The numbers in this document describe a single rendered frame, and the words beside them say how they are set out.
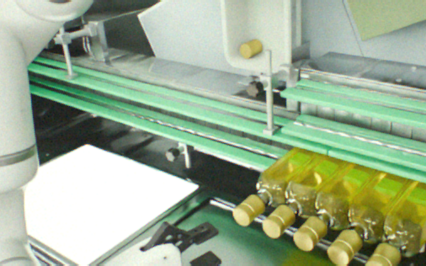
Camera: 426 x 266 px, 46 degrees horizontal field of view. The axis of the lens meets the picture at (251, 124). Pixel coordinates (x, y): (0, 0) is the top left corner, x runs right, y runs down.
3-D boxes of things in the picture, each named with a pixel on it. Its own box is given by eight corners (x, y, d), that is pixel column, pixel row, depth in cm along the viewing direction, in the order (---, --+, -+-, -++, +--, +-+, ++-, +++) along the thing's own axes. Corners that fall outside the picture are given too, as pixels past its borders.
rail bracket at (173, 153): (204, 151, 124) (166, 174, 114) (201, 126, 121) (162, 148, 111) (216, 155, 122) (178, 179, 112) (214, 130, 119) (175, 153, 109)
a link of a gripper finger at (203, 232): (180, 255, 69) (220, 234, 73) (178, 236, 67) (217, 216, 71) (168, 244, 71) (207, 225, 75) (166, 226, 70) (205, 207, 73)
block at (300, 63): (300, 98, 107) (283, 109, 102) (300, 56, 103) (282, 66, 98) (315, 101, 105) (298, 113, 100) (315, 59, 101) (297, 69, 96)
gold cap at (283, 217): (277, 220, 82) (262, 234, 79) (276, 202, 80) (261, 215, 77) (295, 226, 80) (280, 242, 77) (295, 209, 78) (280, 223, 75)
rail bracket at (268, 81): (284, 118, 103) (247, 141, 94) (282, 39, 96) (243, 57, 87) (295, 120, 102) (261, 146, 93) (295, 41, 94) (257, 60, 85)
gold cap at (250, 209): (248, 209, 85) (232, 222, 82) (247, 192, 83) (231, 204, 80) (265, 215, 83) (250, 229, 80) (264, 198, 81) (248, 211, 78)
